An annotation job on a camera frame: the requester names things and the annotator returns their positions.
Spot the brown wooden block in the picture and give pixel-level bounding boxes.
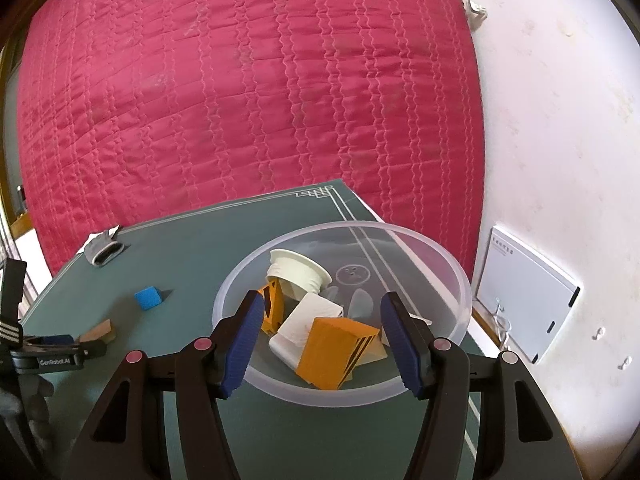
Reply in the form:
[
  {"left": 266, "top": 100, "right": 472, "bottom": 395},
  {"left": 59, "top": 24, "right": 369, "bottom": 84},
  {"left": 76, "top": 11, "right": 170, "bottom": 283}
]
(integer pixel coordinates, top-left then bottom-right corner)
[{"left": 76, "top": 318, "right": 116, "bottom": 344}]

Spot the white wooden block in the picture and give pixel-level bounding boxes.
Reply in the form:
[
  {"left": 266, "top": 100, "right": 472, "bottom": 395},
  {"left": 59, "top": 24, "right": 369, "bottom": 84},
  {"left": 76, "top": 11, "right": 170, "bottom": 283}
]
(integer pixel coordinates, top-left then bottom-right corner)
[{"left": 269, "top": 292, "right": 344, "bottom": 370}]

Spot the blue wedge block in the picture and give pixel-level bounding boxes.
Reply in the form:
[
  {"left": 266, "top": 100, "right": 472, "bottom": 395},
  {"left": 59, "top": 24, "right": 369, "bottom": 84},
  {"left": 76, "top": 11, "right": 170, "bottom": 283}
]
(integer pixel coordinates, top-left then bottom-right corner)
[{"left": 134, "top": 286, "right": 163, "bottom": 311}]

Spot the small orange striped block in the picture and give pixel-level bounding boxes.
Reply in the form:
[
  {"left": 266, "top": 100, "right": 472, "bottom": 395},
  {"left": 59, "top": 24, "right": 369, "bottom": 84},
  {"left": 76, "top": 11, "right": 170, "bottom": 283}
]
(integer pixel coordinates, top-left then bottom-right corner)
[{"left": 259, "top": 278, "right": 284, "bottom": 336}]

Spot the orange tiger striped wedge block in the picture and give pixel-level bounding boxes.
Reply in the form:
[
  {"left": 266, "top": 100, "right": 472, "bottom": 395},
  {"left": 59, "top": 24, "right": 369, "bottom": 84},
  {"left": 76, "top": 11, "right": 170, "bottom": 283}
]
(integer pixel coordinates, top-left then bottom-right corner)
[{"left": 295, "top": 318, "right": 380, "bottom": 390}]

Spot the white paper cup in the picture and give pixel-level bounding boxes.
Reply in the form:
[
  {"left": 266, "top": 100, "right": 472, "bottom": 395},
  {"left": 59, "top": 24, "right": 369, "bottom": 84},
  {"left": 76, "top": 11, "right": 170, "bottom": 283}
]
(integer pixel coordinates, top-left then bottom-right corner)
[{"left": 266, "top": 248, "right": 332, "bottom": 300}]

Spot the white zebra striped wedge block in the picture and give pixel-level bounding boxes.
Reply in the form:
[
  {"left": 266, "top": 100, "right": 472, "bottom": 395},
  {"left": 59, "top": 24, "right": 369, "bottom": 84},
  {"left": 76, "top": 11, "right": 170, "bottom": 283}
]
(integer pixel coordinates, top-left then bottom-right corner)
[{"left": 381, "top": 313, "right": 433, "bottom": 367}]

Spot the grey gloved left hand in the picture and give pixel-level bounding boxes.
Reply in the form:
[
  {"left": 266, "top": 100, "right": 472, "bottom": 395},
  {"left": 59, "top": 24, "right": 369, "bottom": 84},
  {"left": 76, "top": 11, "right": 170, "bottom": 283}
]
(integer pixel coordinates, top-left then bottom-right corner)
[{"left": 1, "top": 375, "right": 54, "bottom": 458}]

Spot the wooden side table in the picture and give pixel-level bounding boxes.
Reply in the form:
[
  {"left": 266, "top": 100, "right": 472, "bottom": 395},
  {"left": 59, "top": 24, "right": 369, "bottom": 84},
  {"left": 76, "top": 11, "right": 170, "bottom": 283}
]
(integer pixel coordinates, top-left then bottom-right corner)
[{"left": 472, "top": 301, "right": 502, "bottom": 350}]

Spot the clear plastic bowl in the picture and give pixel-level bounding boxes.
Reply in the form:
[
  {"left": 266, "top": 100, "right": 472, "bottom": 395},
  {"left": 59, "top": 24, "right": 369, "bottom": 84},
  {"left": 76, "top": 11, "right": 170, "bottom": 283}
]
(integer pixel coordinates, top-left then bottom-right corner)
[{"left": 212, "top": 221, "right": 472, "bottom": 408}]

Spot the red quilted bedspread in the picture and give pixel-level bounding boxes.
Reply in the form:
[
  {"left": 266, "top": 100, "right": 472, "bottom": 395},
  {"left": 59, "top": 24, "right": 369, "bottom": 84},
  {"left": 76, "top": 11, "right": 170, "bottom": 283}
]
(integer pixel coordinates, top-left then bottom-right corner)
[{"left": 16, "top": 0, "right": 484, "bottom": 272}]

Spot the white cable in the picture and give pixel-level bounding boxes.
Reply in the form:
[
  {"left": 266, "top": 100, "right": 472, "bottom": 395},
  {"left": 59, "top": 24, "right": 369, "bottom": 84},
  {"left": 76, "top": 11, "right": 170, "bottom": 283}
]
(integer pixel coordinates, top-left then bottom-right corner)
[{"left": 487, "top": 299, "right": 516, "bottom": 354}]

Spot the white wall panel box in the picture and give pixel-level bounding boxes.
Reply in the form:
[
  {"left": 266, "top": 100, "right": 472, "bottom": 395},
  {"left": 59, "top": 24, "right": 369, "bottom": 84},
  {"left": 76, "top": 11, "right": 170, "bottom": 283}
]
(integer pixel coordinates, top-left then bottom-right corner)
[{"left": 476, "top": 226, "right": 582, "bottom": 363}]

